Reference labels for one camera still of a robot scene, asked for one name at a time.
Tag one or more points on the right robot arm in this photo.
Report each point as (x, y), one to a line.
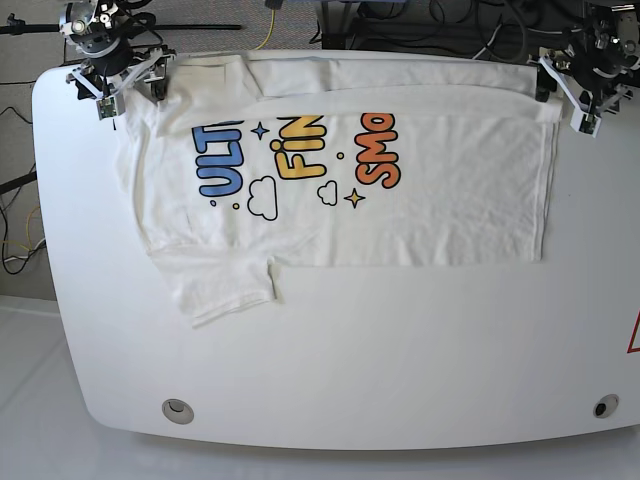
(120, 46)

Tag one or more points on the right table cable grommet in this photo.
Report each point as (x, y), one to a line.
(606, 406)

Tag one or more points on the black equipment base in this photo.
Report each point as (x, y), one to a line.
(506, 31)

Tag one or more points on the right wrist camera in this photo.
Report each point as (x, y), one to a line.
(110, 107)

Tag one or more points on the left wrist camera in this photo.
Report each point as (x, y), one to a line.
(585, 123)

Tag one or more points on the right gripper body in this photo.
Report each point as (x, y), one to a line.
(101, 84)

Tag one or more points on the table cable grommet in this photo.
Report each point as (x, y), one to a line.
(606, 406)
(177, 411)

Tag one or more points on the white printed T-shirt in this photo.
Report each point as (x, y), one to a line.
(250, 161)

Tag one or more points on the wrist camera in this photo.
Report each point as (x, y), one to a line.
(110, 107)
(585, 123)

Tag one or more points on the left table cable grommet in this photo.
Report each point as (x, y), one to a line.
(177, 411)

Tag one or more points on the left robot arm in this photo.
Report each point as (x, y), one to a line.
(597, 26)

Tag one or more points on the black tripod stand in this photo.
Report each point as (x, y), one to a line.
(200, 27)

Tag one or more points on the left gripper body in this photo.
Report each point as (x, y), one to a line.
(592, 83)

